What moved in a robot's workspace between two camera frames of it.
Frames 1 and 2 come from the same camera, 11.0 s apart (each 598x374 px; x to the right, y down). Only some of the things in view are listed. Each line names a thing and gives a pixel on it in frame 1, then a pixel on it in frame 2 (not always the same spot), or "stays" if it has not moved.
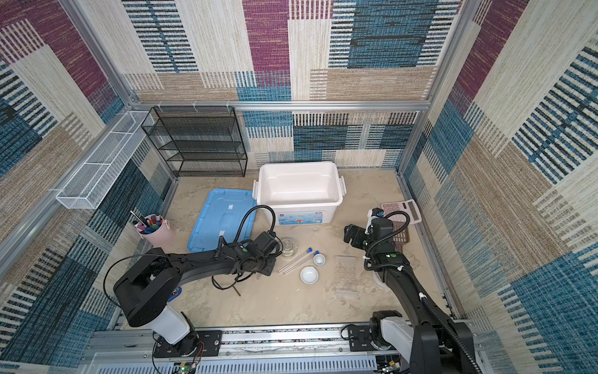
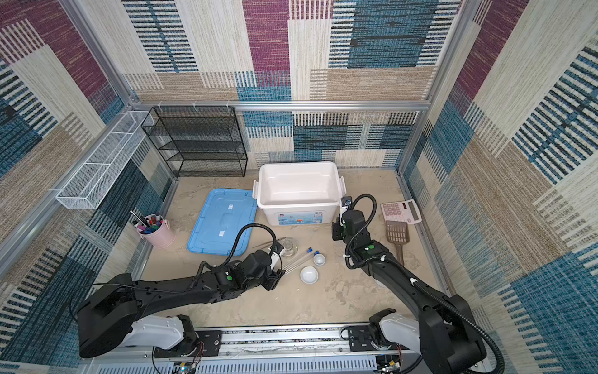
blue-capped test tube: x=307 y=251 stays
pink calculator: x=407 y=206 stays
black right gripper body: x=361 y=239 to x=339 y=234
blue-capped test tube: x=302 y=262 stays
